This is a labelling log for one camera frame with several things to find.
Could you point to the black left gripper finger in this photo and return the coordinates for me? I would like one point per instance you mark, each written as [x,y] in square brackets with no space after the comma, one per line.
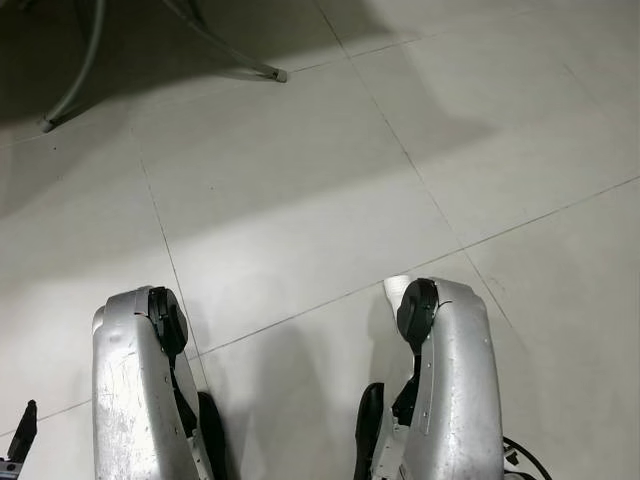
[24,430]

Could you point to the grey metal chair frame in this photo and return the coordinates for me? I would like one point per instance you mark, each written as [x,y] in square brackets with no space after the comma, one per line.
[235,55]

